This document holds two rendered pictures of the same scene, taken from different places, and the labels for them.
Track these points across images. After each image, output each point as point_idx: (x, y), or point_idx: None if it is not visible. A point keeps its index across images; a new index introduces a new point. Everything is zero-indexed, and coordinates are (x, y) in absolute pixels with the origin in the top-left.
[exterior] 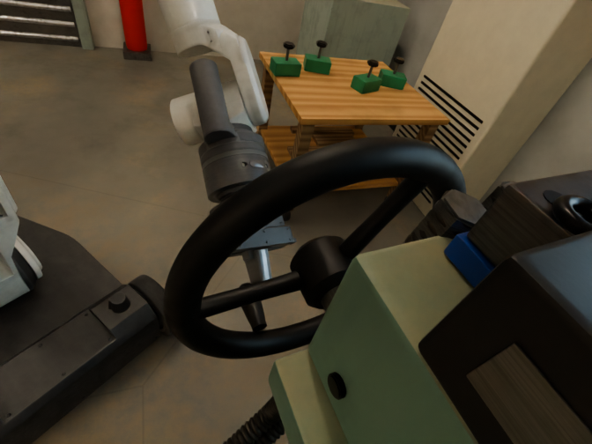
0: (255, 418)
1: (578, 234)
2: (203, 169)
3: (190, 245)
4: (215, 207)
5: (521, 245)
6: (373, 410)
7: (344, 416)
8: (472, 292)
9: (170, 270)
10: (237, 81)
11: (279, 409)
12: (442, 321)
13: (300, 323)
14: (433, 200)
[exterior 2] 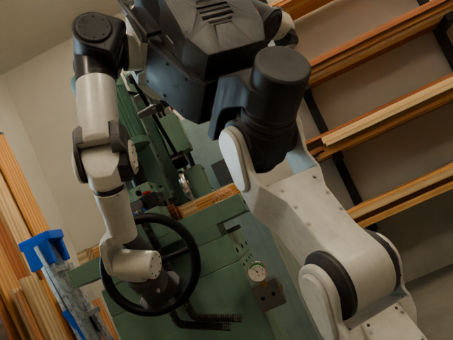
0: (201, 314)
1: (145, 195)
2: (162, 268)
3: (178, 221)
4: (167, 273)
5: (143, 203)
6: None
7: (170, 229)
8: (156, 195)
9: (186, 229)
10: (121, 245)
11: (180, 237)
12: (158, 200)
13: (165, 304)
14: None
